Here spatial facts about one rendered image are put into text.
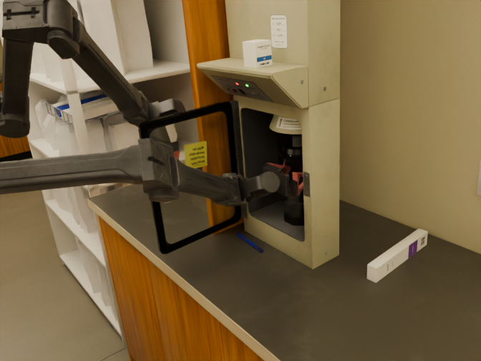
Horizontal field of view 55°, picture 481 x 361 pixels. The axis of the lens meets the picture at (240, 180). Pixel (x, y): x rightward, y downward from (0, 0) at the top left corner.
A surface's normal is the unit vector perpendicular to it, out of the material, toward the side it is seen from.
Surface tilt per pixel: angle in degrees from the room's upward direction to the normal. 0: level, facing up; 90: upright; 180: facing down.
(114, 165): 57
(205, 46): 90
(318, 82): 90
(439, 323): 0
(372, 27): 90
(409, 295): 0
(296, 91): 90
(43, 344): 0
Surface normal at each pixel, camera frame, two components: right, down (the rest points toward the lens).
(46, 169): 0.19, -0.21
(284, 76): 0.60, 0.26
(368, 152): -0.80, 0.29
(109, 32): -0.01, 0.48
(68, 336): -0.08, -0.92
